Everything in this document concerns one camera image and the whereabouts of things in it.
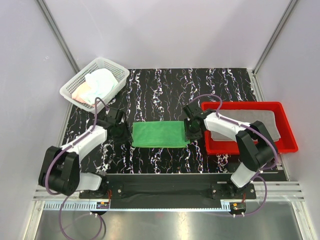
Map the green towel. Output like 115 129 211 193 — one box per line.
132 121 190 149

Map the grey towel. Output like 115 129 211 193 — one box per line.
208 109 281 142

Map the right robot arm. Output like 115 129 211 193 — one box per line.
183 103 278 199

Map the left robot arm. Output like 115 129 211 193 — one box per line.
38 107 132 198

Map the white towel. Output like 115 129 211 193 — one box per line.
80 68 118 105

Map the white plastic basket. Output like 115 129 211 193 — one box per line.
59 57 130 113

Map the pink towel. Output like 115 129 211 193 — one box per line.
71 82 91 104

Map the red plastic tray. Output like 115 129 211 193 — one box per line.
204 101 299 155

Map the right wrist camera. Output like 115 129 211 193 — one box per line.
183 102 212 121

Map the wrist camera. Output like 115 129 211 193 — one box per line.
183 102 212 121
104 107 127 125

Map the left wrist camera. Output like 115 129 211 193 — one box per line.
104 107 127 125

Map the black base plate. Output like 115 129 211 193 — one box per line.
80 182 257 200

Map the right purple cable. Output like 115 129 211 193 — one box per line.
189 94 280 218

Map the purple cable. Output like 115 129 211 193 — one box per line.
189 94 280 218
44 97 110 240

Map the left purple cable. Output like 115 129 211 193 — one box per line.
44 97 110 240

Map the white slotted cable duct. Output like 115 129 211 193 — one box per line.
44 201 110 211

